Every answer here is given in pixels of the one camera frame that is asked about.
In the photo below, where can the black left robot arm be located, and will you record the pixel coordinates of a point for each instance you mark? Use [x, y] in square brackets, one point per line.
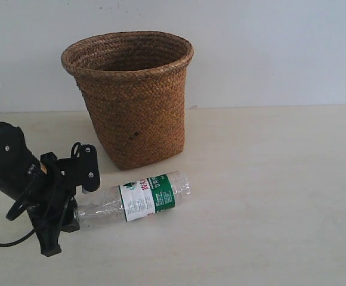
[14, 181]

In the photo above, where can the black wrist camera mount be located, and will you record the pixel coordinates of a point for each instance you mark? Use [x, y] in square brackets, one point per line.
[81, 169]

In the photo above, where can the brown woven wicker basket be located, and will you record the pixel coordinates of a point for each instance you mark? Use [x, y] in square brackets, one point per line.
[133, 85]

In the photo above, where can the clear plastic water bottle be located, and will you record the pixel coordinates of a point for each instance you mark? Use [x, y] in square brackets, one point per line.
[134, 200]

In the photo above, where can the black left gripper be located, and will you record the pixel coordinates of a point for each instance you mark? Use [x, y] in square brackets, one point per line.
[50, 205]

